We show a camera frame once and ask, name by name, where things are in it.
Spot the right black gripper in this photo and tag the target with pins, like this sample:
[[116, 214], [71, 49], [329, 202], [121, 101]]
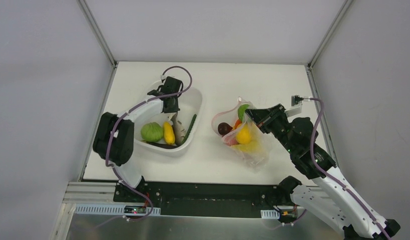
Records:
[[262, 117]]

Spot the yellow lemon toy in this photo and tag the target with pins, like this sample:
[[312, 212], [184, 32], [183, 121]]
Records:
[[243, 136]]

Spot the green lime toy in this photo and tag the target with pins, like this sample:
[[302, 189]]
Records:
[[241, 111]]

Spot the orange toy fruit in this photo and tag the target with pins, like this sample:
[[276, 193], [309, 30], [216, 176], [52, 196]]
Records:
[[237, 124]]

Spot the clear zip top bag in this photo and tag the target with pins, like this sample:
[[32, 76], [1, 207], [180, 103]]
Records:
[[253, 161]]

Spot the red apple toy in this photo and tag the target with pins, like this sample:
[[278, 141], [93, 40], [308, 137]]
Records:
[[230, 141]]

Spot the dark purple plum toy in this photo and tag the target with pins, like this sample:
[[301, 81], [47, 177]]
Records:
[[224, 128]]

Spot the white plastic basket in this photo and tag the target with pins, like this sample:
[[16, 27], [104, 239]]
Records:
[[191, 104]]

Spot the yellow napa cabbage toy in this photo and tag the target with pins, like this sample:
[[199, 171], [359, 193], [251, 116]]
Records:
[[252, 147]]

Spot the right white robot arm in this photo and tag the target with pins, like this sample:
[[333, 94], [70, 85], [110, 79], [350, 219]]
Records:
[[345, 212]]

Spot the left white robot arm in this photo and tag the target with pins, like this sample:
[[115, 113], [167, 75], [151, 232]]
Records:
[[114, 140]]

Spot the green cucumber toy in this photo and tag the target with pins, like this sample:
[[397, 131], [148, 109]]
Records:
[[189, 129]]

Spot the grey fish toy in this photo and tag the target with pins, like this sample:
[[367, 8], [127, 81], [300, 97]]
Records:
[[178, 129]]

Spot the yellow corn toy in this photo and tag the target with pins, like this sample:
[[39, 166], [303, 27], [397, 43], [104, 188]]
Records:
[[169, 136]]

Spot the dark eggplant toy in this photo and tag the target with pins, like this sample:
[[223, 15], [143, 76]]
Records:
[[161, 145]]

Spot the green round vegetable toy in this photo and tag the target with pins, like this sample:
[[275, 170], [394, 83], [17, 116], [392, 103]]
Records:
[[152, 132]]

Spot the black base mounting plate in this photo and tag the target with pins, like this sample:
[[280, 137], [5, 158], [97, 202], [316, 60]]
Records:
[[211, 200]]

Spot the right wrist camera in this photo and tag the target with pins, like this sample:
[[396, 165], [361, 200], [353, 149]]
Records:
[[296, 106]]

